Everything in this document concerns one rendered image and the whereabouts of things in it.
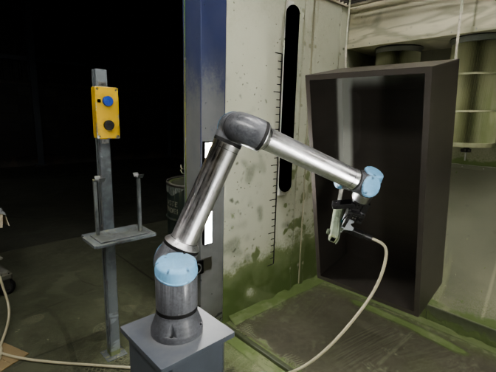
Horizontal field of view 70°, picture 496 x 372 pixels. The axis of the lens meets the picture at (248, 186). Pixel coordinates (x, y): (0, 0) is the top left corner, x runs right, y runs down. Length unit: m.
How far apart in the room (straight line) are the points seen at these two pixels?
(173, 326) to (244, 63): 1.58
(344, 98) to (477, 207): 1.38
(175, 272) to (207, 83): 1.20
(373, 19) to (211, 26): 1.41
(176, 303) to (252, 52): 1.60
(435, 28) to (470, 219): 1.36
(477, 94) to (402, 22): 0.73
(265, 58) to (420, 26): 1.13
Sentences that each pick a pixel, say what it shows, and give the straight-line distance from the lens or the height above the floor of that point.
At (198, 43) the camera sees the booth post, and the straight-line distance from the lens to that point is 2.12.
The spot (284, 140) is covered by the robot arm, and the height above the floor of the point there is 1.34.
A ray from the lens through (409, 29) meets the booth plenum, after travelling 2.97.
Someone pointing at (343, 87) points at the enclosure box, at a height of 1.60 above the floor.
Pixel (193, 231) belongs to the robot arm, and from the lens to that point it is 1.42.
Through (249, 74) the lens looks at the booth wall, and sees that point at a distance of 2.32.
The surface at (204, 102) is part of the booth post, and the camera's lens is 2.09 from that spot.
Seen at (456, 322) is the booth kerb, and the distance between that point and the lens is 2.87.
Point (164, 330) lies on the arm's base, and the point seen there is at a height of 0.69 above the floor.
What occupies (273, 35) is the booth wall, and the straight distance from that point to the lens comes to 2.51.
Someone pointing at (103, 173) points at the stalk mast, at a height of 1.11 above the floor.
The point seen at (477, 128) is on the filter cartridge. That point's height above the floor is 1.38.
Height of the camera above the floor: 1.42
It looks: 11 degrees down
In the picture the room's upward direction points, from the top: 1 degrees clockwise
